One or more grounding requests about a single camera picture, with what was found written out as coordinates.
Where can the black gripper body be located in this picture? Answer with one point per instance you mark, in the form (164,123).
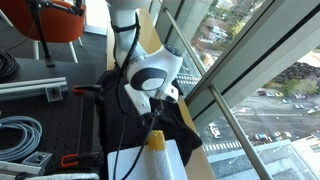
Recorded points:
(154,109)

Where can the black zip jersey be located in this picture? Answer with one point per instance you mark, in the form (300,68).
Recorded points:
(113,126)

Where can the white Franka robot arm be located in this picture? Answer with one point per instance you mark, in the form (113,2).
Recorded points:
(156,63)

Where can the white roll with yellow cap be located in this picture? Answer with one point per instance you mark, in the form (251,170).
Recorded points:
(160,163)

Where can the white box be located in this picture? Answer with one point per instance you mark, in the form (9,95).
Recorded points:
(130,163)

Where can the grey metal window handrail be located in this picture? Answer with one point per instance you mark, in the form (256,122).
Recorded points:
(230,116)

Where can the orange chair with white legs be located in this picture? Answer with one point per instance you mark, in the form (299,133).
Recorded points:
(56,23)

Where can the black tripod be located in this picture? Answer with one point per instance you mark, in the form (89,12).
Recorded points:
(40,33)

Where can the short aluminium extrusion bar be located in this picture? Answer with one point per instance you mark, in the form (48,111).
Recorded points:
(16,167)

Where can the grey metal corner bracket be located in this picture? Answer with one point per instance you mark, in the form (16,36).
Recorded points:
(37,158)
(53,94)

